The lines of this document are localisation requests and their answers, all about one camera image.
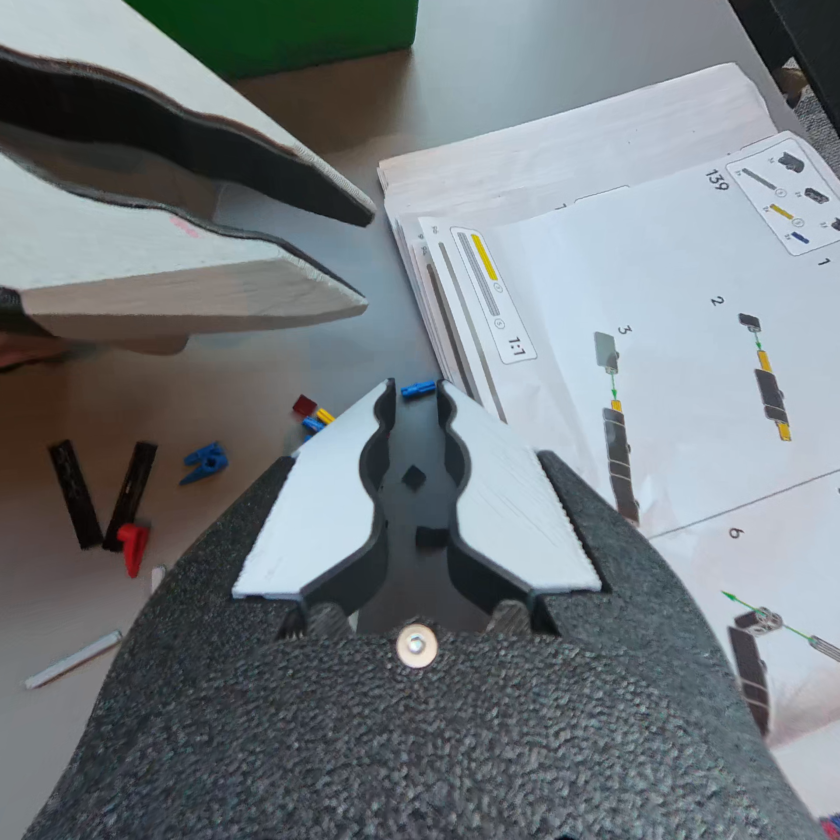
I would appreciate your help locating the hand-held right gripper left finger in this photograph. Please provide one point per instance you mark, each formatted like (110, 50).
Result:
(315, 525)

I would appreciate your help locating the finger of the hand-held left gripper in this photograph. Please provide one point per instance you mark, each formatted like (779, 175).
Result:
(131, 39)
(164, 275)

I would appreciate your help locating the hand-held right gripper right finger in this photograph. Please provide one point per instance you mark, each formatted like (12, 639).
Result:
(518, 518)

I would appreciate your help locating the blue pin brick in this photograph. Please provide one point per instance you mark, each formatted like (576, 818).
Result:
(312, 425)
(417, 388)

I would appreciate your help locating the instruction booklet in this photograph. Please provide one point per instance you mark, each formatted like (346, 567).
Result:
(623, 262)

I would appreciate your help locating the grey desk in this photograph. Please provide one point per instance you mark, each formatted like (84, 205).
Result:
(525, 52)

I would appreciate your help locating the small black holed brick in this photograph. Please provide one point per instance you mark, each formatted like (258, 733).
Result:
(412, 478)

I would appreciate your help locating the small red tile brick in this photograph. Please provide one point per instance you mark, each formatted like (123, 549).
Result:
(304, 405)

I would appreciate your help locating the blue connector brick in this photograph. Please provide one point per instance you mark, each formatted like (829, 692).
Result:
(205, 463)

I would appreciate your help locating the green plastic bin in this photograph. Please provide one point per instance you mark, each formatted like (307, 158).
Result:
(262, 33)

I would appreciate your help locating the short grey axle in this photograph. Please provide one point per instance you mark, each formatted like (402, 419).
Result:
(158, 577)

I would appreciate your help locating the red and black brick piece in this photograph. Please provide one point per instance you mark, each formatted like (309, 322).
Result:
(131, 485)

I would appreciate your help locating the black holed plate brick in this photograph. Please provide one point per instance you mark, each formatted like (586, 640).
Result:
(75, 492)

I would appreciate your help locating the thin grey axle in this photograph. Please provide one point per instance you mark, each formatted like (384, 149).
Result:
(72, 659)

